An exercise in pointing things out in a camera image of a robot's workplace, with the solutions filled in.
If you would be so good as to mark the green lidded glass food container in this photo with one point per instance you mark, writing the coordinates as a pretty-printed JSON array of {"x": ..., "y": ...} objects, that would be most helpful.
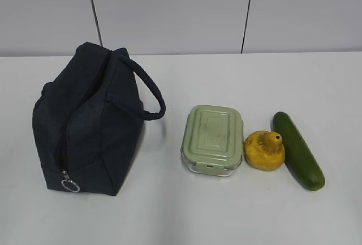
[{"x": 213, "y": 140}]

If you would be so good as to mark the dark navy fabric lunch bag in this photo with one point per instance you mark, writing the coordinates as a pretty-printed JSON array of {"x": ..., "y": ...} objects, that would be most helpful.
[{"x": 88, "y": 121}]

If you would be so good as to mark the dark green cucumber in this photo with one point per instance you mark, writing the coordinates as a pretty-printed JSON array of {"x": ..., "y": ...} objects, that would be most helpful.
[{"x": 298, "y": 157}]

